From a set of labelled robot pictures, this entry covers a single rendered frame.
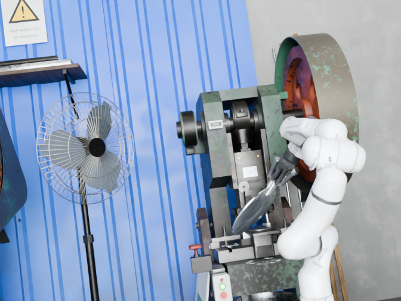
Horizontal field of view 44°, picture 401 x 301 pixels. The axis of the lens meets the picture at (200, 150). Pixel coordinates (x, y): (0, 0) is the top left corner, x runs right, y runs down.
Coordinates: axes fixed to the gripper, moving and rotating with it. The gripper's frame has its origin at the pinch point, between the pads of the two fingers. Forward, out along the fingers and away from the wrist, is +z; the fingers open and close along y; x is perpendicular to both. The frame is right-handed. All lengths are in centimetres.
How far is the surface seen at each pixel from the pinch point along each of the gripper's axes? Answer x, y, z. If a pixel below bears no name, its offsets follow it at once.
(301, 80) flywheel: -45, 35, -42
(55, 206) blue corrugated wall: -33, 136, 129
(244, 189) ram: -10.5, 14.2, 13.3
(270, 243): -9.0, -12.7, 24.6
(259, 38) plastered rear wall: -137, 121, -38
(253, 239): -4.3, -6.4, 27.1
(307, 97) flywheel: -40, 25, -38
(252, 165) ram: -15.0, 19.7, 2.3
